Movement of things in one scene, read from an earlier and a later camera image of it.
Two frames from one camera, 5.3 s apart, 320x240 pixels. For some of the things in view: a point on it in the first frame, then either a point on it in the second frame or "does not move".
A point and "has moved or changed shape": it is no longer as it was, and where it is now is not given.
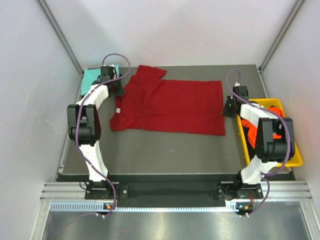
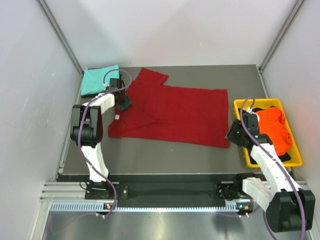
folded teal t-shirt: (91, 75) does not move
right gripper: (225, 112) to (230, 134)
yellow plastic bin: (296, 161) does not move
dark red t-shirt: (150, 105) has moved or changed shape
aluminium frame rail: (290, 190) does not move
